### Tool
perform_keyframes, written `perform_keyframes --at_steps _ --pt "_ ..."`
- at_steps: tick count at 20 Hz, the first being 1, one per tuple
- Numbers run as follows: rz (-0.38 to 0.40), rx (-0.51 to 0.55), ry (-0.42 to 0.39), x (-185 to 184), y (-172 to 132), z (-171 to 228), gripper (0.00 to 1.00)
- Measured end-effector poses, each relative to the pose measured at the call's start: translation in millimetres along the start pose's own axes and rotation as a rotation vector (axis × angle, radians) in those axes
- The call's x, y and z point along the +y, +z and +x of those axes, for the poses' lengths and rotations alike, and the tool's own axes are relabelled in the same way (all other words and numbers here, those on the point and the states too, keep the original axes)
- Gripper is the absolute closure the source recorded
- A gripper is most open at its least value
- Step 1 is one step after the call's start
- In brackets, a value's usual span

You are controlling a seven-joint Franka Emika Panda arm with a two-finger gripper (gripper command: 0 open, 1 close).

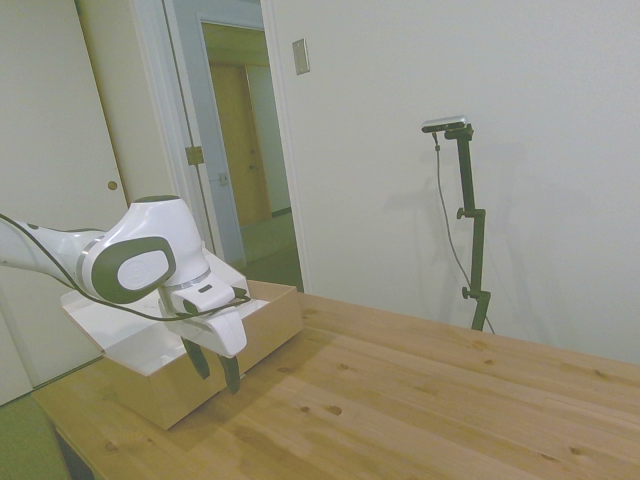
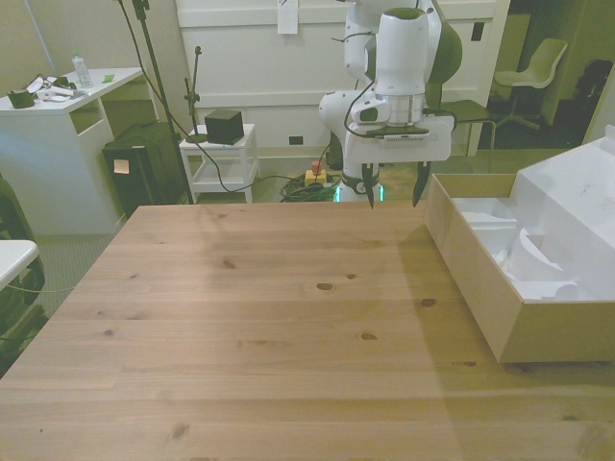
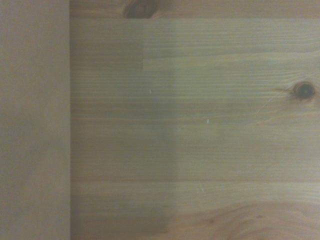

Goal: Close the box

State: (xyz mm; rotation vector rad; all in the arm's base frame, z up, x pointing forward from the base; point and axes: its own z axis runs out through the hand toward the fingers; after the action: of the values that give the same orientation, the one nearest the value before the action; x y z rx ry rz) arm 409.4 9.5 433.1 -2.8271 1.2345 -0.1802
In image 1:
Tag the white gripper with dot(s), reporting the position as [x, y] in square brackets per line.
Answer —
[227, 330]

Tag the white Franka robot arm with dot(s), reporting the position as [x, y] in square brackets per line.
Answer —
[145, 240]

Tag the open cardboard box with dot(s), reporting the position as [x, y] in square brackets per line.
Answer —
[200, 350]

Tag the brass door hinge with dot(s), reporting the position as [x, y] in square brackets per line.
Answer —
[194, 155]

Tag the white open door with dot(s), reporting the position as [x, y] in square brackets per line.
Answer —
[210, 150]

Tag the brown hallway door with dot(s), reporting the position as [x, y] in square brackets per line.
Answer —
[240, 145]

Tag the white closet door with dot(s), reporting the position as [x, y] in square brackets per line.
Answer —
[55, 175]

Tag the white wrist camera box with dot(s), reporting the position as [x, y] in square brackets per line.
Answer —
[210, 285]

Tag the black camera stand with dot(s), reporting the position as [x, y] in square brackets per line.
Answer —
[473, 220]

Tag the metal wall switch plate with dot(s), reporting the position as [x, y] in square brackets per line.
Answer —
[300, 56]

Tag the silver exterior camera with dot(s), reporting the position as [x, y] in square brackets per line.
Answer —
[445, 123]

